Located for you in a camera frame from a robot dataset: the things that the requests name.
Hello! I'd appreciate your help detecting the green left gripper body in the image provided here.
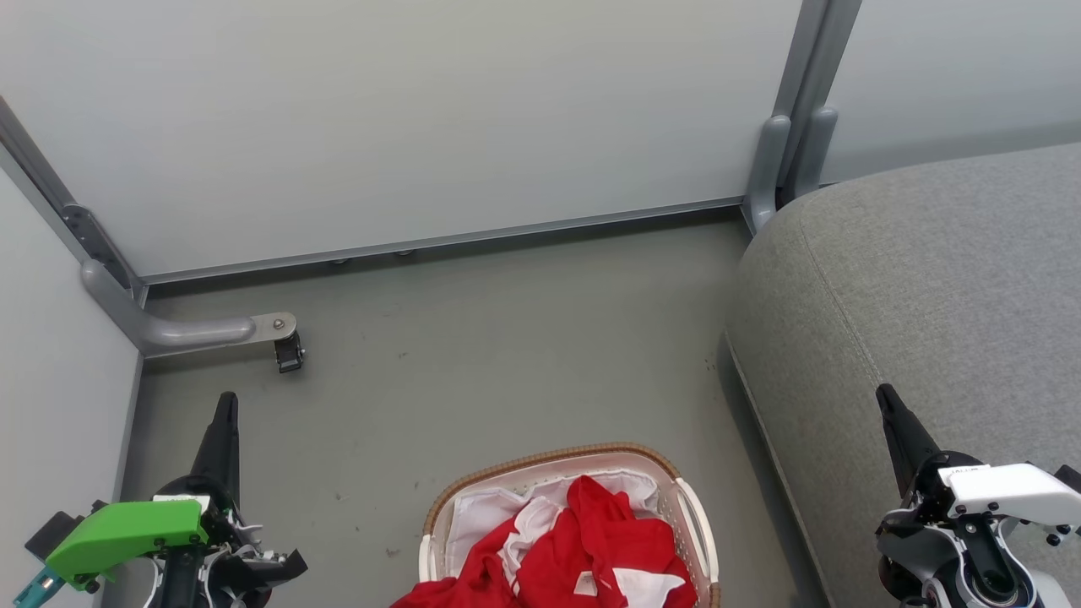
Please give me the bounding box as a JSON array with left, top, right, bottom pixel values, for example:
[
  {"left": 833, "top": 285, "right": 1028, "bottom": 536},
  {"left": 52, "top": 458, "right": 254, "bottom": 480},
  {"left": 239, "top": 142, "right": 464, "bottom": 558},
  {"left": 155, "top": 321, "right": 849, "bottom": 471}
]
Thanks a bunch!
[{"left": 15, "top": 475, "right": 308, "bottom": 597}]

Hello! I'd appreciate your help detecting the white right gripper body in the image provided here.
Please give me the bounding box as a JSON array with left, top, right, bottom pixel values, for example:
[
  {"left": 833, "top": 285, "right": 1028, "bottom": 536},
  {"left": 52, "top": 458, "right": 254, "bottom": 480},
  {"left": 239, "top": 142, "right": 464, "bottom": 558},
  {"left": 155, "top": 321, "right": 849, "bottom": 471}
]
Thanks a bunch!
[{"left": 878, "top": 452, "right": 1081, "bottom": 551}]

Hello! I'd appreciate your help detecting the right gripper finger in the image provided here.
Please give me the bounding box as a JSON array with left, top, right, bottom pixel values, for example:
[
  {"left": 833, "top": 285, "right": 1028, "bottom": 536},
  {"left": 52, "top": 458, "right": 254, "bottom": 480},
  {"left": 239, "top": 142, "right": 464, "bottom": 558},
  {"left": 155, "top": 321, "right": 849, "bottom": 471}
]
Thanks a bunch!
[{"left": 876, "top": 383, "right": 942, "bottom": 499}]

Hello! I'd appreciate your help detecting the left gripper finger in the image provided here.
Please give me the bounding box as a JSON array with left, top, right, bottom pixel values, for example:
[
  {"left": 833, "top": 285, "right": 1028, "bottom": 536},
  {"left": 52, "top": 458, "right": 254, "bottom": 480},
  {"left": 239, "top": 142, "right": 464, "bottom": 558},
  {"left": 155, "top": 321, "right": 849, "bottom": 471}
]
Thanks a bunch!
[{"left": 191, "top": 391, "right": 242, "bottom": 491}]

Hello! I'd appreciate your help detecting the red cloth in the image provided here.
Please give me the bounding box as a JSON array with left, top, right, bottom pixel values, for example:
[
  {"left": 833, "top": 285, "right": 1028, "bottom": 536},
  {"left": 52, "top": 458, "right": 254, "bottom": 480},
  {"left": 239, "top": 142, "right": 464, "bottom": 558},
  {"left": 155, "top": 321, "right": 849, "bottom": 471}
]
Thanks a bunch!
[{"left": 390, "top": 475, "right": 700, "bottom": 608}]

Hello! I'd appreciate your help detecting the grey fabric sofa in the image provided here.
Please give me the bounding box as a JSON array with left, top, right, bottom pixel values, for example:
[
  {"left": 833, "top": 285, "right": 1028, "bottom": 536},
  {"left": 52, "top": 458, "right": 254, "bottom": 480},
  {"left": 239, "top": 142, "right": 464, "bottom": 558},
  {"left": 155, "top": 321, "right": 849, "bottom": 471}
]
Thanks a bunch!
[{"left": 725, "top": 142, "right": 1081, "bottom": 608}]

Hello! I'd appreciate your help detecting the white cloth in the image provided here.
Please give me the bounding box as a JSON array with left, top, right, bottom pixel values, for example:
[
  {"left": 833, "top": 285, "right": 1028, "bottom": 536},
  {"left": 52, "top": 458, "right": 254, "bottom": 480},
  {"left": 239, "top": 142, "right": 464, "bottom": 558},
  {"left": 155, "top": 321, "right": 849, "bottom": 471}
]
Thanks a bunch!
[{"left": 445, "top": 470, "right": 661, "bottom": 584}]

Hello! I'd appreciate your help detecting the black caster wheel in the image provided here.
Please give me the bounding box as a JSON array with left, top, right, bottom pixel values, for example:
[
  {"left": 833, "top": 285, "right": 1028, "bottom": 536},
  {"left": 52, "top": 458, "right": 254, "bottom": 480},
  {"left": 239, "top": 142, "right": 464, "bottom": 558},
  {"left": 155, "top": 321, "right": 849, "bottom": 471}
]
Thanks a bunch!
[{"left": 274, "top": 332, "right": 306, "bottom": 374}]

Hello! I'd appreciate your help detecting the grey metal partition foot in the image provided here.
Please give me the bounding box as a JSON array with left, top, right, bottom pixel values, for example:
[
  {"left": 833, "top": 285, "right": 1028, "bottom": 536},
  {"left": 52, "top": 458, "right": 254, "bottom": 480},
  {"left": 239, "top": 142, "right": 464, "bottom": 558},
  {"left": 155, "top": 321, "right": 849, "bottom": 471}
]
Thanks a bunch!
[{"left": 80, "top": 258, "right": 298, "bottom": 359}]

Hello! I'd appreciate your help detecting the white laundry basket brown rim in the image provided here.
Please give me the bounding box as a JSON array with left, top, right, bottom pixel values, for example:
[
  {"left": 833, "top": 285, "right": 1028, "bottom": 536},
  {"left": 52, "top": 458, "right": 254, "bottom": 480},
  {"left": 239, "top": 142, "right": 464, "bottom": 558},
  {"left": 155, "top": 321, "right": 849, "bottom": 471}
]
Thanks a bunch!
[{"left": 418, "top": 442, "right": 721, "bottom": 608}]

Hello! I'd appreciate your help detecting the dark grey partition corner post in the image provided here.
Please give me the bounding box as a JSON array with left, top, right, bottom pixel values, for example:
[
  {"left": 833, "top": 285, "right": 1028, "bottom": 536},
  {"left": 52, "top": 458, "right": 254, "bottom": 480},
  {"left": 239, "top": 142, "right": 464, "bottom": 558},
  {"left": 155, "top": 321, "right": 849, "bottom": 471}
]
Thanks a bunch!
[{"left": 0, "top": 95, "right": 149, "bottom": 305}]

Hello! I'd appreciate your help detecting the grey partition base rail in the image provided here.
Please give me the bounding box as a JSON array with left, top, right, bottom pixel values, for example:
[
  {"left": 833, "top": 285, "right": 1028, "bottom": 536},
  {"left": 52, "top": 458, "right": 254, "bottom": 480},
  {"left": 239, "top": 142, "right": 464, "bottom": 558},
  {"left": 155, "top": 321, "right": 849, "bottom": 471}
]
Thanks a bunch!
[{"left": 139, "top": 197, "right": 746, "bottom": 286}]

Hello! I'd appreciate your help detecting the grey partition post with brackets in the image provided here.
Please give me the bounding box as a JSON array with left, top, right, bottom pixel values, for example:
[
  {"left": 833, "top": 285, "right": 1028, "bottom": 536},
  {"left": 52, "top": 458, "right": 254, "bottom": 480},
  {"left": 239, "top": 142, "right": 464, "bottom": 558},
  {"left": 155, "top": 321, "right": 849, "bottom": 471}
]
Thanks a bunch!
[{"left": 741, "top": 0, "right": 864, "bottom": 236}]

